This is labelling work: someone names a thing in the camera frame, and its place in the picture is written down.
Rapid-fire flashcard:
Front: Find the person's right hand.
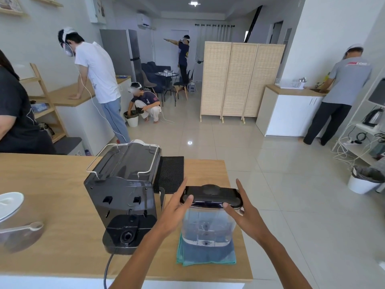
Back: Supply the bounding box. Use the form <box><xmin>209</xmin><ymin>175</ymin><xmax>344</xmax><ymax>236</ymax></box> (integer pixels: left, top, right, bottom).
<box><xmin>223</xmin><ymin>178</ymin><xmax>270</xmax><ymax>244</ymax></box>

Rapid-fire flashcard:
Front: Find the person's left hand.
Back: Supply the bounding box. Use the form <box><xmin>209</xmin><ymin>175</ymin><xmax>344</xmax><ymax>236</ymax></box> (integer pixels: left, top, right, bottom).
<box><xmin>150</xmin><ymin>177</ymin><xmax>194</xmax><ymax>236</ymax></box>

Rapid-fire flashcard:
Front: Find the clear water tank black lid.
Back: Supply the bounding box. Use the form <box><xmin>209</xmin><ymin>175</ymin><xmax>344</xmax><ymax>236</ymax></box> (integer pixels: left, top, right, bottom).
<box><xmin>180</xmin><ymin>184</ymin><xmax>243</xmax><ymax>247</ymax></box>

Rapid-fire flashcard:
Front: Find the person's left forearm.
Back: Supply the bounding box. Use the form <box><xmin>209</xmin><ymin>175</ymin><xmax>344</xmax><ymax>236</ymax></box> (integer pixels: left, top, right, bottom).
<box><xmin>108</xmin><ymin>229</ymin><xmax>169</xmax><ymax>289</ymax></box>

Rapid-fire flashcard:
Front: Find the person's right forearm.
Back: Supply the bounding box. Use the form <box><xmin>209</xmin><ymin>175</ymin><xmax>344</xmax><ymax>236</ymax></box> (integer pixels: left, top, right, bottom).
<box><xmin>256</xmin><ymin>232</ymin><xmax>313</xmax><ymax>289</ymax></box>

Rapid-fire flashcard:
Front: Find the black rubber mat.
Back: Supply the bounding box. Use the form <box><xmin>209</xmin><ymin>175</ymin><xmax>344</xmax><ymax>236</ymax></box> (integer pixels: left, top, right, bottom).
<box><xmin>153</xmin><ymin>156</ymin><xmax>184</xmax><ymax>194</ymax></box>

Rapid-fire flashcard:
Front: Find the teal folded cloth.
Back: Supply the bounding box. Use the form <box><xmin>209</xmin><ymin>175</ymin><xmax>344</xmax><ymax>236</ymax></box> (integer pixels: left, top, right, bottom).
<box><xmin>176</xmin><ymin>233</ymin><xmax>237</xmax><ymax>266</ymax></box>

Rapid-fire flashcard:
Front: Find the black coffee machine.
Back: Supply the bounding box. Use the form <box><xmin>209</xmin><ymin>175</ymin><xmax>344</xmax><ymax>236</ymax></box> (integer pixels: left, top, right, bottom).
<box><xmin>84</xmin><ymin>139</ymin><xmax>166</xmax><ymax>255</ymax></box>

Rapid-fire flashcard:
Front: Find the white trash bin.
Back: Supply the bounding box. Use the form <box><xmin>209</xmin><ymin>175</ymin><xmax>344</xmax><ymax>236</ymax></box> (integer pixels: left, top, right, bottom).
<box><xmin>124</xmin><ymin>111</ymin><xmax>139</xmax><ymax>127</ymax></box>
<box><xmin>347</xmin><ymin>166</ymin><xmax>385</xmax><ymax>194</ymax></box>

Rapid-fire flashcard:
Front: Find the white cabinet wooden top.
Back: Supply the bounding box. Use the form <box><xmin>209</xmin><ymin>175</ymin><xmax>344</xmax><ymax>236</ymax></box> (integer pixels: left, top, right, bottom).
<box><xmin>256</xmin><ymin>84</ymin><xmax>328</xmax><ymax>138</ymax></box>

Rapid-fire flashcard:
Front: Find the black round table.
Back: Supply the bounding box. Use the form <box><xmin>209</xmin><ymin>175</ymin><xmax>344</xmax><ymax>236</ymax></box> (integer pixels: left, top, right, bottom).
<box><xmin>155</xmin><ymin>71</ymin><xmax>178</xmax><ymax>103</ymax></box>

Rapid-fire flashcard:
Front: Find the woven folding screen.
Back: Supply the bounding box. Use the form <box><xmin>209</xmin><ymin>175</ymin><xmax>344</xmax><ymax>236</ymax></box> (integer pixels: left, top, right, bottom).
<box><xmin>200</xmin><ymin>41</ymin><xmax>286</xmax><ymax>124</ymax></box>

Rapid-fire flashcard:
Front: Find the dark gray bin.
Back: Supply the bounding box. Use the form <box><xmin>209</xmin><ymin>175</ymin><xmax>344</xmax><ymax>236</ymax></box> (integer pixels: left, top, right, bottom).
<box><xmin>54</xmin><ymin>137</ymin><xmax>85</xmax><ymax>156</ymax></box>

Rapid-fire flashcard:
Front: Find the white counter wooden top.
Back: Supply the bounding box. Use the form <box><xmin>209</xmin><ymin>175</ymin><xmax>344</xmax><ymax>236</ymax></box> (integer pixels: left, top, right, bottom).
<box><xmin>30</xmin><ymin>76</ymin><xmax>132</xmax><ymax>156</ymax></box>

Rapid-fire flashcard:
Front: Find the dark blue sofa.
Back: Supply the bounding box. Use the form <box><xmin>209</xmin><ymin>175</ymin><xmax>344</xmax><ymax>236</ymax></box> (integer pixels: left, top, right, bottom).
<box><xmin>141</xmin><ymin>62</ymin><xmax>172</xmax><ymax>86</ymax></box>

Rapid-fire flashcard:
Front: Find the white dish rack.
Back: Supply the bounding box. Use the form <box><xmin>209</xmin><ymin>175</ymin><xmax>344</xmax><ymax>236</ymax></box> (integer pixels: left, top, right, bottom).
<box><xmin>275</xmin><ymin>78</ymin><xmax>306</xmax><ymax>90</ymax></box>

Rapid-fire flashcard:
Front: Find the white metal rack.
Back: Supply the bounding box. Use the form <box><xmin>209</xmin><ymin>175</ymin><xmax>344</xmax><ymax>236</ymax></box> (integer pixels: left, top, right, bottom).
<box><xmin>332</xmin><ymin>69</ymin><xmax>385</xmax><ymax>166</ymax></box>

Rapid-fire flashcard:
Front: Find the clear plastic scoop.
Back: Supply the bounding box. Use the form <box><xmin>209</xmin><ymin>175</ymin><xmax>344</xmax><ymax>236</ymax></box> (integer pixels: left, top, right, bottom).
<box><xmin>0</xmin><ymin>221</ymin><xmax>44</xmax><ymax>238</ymax></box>

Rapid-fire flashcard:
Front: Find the gray refrigerator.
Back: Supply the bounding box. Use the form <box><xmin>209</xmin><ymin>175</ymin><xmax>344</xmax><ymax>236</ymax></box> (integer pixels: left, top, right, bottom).
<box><xmin>100</xmin><ymin>29</ymin><xmax>143</xmax><ymax>84</ymax></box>

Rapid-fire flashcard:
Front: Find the white curtain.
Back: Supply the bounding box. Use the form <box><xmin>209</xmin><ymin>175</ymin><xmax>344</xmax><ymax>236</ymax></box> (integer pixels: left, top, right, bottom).
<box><xmin>195</xmin><ymin>24</ymin><xmax>234</xmax><ymax>81</ymax></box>

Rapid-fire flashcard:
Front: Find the silver electric kettle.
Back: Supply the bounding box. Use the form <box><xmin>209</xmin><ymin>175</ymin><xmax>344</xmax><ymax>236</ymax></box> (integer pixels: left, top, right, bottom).
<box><xmin>362</xmin><ymin>108</ymin><xmax>384</xmax><ymax>127</ymax></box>

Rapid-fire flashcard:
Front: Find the wooden ladder shelf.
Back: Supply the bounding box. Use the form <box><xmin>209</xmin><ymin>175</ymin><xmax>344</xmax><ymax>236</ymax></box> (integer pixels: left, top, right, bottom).
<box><xmin>19</xmin><ymin>64</ymin><xmax>67</xmax><ymax>144</ymax></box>

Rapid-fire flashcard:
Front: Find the white round lid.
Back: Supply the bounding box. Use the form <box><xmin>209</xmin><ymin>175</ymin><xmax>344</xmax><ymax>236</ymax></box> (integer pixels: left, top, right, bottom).
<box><xmin>0</xmin><ymin>192</ymin><xmax>24</xmax><ymax>223</ymax></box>

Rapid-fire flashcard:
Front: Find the white air conditioner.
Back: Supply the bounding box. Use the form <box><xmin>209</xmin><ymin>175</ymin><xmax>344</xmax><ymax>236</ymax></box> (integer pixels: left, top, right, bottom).
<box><xmin>137</xmin><ymin>14</ymin><xmax>155</xmax><ymax>30</ymax></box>

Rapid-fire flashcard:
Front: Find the dark appliance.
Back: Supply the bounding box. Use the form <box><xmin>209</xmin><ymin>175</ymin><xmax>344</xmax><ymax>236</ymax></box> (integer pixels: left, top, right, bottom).
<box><xmin>368</xmin><ymin>78</ymin><xmax>385</xmax><ymax>106</ymax></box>

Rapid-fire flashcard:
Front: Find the black power cable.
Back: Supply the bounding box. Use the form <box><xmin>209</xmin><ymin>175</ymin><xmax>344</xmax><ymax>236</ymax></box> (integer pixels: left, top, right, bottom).
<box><xmin>103</xmin><ymin>253</ymin><xmax>116</xmax><ymax>289</ymax></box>

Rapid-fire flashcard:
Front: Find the white headset cable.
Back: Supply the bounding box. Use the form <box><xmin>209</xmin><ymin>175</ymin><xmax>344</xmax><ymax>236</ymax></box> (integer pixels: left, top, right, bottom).
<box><xmin>79</xmin><ymin>64</ymin><xmax>127</xmax><ymax>143</ymax></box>

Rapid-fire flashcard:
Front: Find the white wall box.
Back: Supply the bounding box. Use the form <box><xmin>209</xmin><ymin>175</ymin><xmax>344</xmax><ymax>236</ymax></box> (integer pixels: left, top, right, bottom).
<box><xmin>84</xmin><ymin>0</ymin><xmax>99</xmax><ymax>24</ymax></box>

